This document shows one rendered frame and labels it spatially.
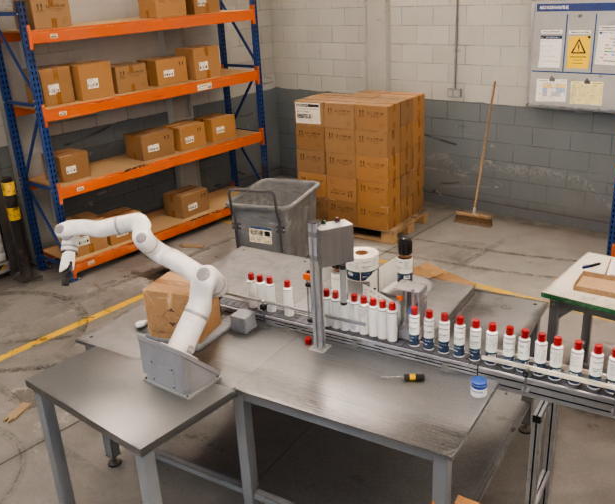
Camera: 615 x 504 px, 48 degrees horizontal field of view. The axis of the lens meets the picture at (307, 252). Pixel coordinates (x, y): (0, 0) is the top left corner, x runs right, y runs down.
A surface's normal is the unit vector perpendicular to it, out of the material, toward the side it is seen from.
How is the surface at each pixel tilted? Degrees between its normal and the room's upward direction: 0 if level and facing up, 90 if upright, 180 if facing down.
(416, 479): 1
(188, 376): 90
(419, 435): 0
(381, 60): 90
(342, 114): 90
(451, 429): 0
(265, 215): 94
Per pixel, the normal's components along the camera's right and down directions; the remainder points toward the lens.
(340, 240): 0.40, 0.32
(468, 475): -0.07, -0.93
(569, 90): -0.65, 0.31
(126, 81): 0.77, 0.20
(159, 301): -0.38, 0.36
